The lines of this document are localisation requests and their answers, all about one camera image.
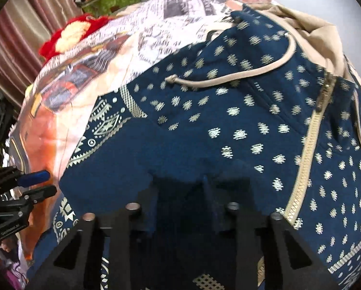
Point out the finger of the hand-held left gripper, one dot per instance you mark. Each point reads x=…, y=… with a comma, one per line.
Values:
x=41, y=194
x=35, y=177

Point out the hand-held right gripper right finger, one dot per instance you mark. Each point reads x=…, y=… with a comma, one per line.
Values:
x=242, y=228

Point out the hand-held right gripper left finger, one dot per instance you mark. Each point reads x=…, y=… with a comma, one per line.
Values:
x=129, y=228

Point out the navy patterned zip hoodie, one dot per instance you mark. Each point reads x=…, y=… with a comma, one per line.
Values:
x=228, y=127

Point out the printed blanket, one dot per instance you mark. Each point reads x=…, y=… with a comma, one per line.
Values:
x=77, y=66

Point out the red plush toy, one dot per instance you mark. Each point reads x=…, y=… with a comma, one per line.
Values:
x=52, y=45

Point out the pink striped curtain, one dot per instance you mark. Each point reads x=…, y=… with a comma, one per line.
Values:
x=23, y=36

